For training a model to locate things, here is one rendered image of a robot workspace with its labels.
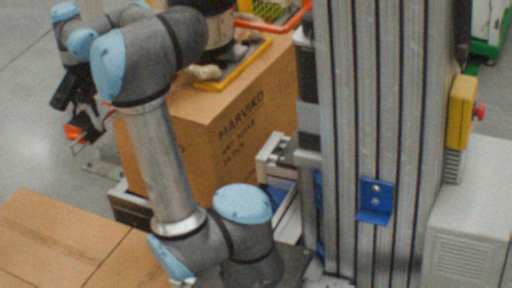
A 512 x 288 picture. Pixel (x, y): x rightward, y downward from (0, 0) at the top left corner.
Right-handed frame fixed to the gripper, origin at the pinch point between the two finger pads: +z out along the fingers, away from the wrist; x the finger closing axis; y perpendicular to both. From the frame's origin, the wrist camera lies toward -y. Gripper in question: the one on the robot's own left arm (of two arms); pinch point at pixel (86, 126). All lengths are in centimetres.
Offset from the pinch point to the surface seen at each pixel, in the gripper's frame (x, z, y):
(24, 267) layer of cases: 43, 67, -12
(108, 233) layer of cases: 25, 67, 17
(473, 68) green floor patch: -50, 119, 264
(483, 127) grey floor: -70, 119, 205
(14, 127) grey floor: 189, 124, 101
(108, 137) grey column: 100, 102, 98
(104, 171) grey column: 102, 121, 91
